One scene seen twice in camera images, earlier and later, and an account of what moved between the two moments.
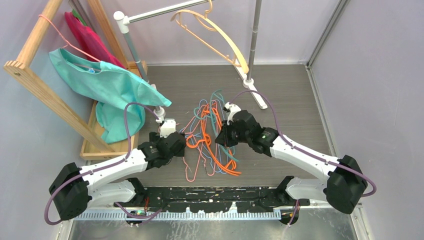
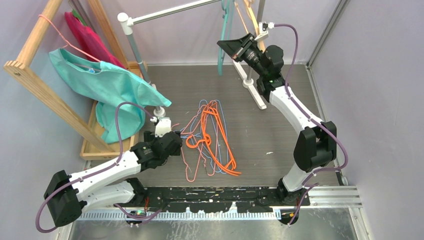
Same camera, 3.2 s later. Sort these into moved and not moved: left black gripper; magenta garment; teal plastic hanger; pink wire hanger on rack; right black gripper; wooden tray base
Moved: teal plastic hanger; right black gripper
Not moved: pink wire hanger on rack; magenta garment; left black gripper; wooden tray base
